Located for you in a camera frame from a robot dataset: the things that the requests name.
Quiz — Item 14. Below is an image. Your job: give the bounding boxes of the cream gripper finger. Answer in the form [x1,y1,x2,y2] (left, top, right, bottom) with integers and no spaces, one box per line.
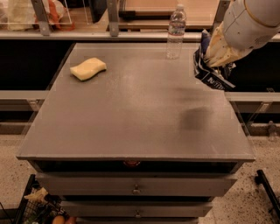
[204,24,252,67]

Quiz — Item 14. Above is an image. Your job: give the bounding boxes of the blue chip bag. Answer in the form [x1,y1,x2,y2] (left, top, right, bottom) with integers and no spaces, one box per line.
[193,30,235,91]

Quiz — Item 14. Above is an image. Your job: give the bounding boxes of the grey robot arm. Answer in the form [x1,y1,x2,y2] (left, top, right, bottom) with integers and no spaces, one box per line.
[204,0,280,67]

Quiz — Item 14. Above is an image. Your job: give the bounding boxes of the yellow green sponge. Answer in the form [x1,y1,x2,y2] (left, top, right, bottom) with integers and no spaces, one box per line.
[70,58,107,81]

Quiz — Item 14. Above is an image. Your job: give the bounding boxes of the clear plastic water bottle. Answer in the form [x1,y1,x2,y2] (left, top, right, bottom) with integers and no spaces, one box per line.
[166,4,186,60]

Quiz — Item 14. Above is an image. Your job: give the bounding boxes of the grey drawer cabinet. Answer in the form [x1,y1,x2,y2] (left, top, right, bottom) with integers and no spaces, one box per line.
[17,43,255,224]

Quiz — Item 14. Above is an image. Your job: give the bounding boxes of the black metal stand leg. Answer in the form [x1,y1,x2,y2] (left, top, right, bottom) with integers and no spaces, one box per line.
[255,170,280,219]

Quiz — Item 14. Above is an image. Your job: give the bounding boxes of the clear plastic bin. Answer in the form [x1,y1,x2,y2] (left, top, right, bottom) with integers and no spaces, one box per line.
[0,0,74,31]

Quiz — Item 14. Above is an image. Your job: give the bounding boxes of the lower grey drawer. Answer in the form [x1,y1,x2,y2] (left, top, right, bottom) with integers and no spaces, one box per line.
[62,201,212,218]

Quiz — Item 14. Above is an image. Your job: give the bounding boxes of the grey drawer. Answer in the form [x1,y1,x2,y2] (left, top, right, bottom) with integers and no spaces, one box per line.
[36,172,236,197]
[62,201,212,218]

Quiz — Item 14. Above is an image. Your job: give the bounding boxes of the upper grey drawer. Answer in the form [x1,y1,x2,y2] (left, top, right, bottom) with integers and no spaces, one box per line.
[36,172,236,197]

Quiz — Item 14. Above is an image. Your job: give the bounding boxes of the grey shelf rail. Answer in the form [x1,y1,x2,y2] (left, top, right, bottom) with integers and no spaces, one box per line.
[0,30,280,42]

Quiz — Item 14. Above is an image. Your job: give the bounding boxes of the black wire basket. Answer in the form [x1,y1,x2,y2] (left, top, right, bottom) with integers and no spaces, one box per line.
[12,174,70,224]

